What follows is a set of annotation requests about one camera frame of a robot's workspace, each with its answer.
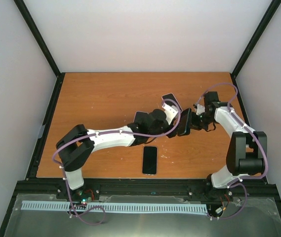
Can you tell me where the black phone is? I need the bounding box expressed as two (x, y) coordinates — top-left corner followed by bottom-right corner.
(177, 108), (192, 136)
(142, 146), (158, 175)

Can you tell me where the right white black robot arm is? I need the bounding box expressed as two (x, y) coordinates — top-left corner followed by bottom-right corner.
(190, 91), (268, 189)

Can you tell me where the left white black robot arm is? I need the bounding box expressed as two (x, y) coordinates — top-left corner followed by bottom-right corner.
(56, 106), (179, 199)

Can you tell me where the phone in pink case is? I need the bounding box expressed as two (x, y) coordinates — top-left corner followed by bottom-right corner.
(161, 93), (183, 112)

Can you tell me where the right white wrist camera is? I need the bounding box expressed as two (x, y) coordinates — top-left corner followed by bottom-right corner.
(193, 104), (205, 116)

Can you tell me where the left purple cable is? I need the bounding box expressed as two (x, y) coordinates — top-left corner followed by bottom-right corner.
(52, 99), (183, 226)

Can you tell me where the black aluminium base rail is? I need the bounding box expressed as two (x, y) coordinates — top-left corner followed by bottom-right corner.
(13, 178), (279, 203)

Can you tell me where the light blue slotted cable duct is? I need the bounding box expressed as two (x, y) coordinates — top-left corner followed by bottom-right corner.
(20, 200), (207, 215)

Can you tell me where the right black frame post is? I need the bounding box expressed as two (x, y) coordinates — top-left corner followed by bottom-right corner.
(231, 0), (281, 79)

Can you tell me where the black frame post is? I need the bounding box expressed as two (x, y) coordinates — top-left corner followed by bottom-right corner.
(231, 0), (281, 79)
(13, 0), (63, 78)

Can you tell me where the left black frame post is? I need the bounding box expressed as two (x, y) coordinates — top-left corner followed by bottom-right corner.
(13, 0), (63, 78)

